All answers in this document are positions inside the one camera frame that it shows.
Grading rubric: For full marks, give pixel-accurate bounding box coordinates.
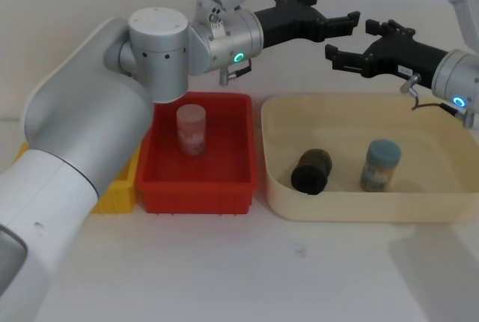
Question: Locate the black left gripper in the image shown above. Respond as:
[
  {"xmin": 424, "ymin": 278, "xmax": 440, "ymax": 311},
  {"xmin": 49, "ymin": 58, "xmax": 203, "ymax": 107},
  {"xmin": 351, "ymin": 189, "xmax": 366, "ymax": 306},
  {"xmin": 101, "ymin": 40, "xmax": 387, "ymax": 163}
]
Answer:
[{"xmin": 253, "ymin": 0, "xmax": 362, "ymax": 49}]

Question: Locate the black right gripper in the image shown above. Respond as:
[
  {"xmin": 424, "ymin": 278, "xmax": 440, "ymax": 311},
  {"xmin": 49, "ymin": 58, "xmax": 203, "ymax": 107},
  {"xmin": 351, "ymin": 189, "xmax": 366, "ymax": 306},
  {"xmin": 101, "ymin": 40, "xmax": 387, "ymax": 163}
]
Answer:
[{"xmin": 324, "ymin": 19, "xmax": 451, "ymax": 88}]

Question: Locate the clear jar with blue lid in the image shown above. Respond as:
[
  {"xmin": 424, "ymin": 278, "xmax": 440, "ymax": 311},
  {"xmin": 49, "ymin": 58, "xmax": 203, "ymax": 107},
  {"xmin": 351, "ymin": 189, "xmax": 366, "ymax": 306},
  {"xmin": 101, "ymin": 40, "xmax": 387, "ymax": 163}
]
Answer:
[{"xmin": 359, "ymin": 139, "xmax": 402, "ymax": 191}]

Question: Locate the black jar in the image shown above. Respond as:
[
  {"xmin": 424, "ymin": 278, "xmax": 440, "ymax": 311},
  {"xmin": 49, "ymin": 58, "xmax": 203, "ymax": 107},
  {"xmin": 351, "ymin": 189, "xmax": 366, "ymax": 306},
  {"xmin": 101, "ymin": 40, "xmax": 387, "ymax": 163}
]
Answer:
[{"xmin": 290, "ymin": 148, "xmax": 333, "ymax": 195}]

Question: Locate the cream plastic tub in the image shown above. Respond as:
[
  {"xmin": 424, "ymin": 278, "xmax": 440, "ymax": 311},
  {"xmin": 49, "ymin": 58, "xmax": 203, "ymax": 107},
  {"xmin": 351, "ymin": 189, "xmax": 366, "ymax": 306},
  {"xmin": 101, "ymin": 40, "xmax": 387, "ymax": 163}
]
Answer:
[{"xmin": 260, "ymin": 93, "xmax": 479, "ymax": 224}]

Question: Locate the clear jar with pink lid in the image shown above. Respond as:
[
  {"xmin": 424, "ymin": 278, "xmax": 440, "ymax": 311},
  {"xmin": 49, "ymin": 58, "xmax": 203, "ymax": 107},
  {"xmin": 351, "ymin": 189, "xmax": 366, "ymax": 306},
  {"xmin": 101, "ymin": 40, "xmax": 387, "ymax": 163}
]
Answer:
[{"xmin": 175, "ymin": 103, "xmax": 207, "ymax": 157}]

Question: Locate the red plastic bin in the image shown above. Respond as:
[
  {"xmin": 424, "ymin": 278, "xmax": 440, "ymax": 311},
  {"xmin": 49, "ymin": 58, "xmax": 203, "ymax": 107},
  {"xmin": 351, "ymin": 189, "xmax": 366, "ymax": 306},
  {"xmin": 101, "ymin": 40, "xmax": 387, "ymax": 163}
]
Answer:
[{"xmin": 135, "ymin": 91, "xmax": 259, "ymax": 216}]

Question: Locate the yellow plastic bin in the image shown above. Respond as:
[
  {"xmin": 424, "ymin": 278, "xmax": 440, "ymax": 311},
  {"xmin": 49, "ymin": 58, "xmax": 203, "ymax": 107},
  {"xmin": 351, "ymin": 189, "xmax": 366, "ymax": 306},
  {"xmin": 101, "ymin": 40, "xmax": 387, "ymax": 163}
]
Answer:
[{"xmin": 14, "ymin": 140, "xmax": 143, "ymax": 215}]

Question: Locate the right wrist cable with plug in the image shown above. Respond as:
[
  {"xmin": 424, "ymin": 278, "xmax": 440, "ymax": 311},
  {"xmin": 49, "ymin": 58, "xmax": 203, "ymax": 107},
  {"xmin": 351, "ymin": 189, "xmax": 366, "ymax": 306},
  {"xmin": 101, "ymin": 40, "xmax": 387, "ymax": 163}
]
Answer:
[{"xmin": 400, "ymin": 74, "xmax": 457, "ymax": 114}]

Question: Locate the wrist cable with plug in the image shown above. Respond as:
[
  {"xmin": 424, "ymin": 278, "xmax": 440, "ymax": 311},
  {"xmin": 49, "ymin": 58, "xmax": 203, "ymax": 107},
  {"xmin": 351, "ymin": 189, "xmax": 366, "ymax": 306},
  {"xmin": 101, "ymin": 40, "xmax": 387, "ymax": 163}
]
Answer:
[
  {"xmin": 219, "ymin": 58, "xmax": 252, "ymax": 86},
  {"xmin": 400, "ymin": 74, "xmax": 457, "ymax": 114}
]

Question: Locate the left wrist cable with plug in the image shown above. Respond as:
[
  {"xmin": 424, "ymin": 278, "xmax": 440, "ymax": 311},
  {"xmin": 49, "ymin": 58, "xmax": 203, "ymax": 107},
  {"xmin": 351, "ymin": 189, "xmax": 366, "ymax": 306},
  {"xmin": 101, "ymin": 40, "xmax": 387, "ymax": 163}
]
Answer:
[{"xmin": 219, "ymin": 58, "xmax": 252, "ymax": 86}]

